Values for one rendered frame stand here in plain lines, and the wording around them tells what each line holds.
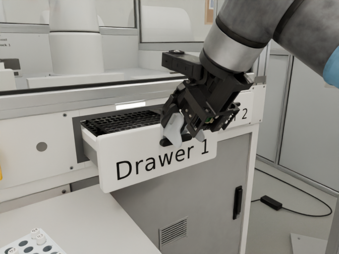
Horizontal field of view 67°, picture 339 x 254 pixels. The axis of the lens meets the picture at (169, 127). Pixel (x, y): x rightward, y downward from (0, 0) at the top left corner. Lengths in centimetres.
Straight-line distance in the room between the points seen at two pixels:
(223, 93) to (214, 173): 61
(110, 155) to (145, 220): 40
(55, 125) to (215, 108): 36
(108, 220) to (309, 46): 44
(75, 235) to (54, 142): 21
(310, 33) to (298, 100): 205
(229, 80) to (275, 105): 213
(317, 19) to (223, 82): 14
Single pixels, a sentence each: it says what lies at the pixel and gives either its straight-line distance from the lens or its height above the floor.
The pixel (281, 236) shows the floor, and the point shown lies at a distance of 179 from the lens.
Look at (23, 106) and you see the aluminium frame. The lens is 60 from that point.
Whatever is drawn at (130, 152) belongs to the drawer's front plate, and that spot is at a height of 89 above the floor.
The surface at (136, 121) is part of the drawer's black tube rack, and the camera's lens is 66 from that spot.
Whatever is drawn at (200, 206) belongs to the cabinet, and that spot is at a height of 53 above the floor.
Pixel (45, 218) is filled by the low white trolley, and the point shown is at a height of 76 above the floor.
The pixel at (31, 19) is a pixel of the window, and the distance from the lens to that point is 60.
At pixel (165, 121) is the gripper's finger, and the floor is 95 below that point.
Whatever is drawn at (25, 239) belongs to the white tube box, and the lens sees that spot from 49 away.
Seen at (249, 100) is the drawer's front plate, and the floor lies 90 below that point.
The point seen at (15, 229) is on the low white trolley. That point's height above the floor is 76.
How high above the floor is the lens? 108
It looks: 18 degrees down
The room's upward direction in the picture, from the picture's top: straight up
